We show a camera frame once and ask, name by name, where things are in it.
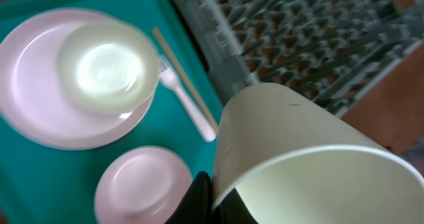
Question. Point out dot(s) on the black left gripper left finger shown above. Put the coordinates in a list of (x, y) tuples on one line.
[(195, 207)]

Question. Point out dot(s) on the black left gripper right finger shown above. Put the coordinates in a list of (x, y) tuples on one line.
[(232, 210)]

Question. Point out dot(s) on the bowl with food scraps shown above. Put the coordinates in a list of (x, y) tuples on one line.
[(143, 185)]

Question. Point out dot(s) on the white small cup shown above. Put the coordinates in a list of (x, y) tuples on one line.
[(291, 161)]

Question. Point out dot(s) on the white plastic fork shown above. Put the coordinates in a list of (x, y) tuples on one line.
[(170, 80)]

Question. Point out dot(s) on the teal plastic tray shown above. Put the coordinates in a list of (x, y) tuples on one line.
[(46, 185)]

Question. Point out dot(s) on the cream bowl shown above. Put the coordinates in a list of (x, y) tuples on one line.
[(108, 67)]

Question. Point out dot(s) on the wooden chopstick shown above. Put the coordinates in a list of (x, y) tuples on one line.
[(185, 78)]

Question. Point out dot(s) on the grey dish rack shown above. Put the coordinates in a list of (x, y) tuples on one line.
[(333, 52)]

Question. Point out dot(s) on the pink plate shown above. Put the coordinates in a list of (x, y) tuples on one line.
[(32, 100)]

